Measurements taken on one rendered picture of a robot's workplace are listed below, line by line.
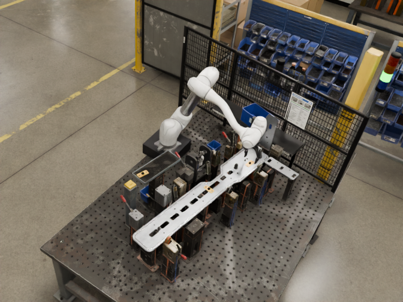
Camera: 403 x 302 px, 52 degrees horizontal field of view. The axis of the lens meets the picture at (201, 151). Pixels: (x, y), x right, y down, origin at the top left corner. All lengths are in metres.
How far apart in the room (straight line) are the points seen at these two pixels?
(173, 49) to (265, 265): 3.44
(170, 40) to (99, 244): 3.29
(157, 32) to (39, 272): 3.40
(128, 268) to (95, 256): 0.26
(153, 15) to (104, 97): 1.26
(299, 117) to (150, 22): 2.89
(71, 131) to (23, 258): 1.77
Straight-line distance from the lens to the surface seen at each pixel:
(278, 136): 3.74
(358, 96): 3.38
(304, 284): 4.08
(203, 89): 3.19
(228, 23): 5.71
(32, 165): 4.90
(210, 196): 3.13
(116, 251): 3.18
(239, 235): 3.33
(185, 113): 3.65
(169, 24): 5.64
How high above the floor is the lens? 3.33
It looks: 42 degrees down
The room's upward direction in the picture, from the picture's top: 8 degrees clockwise
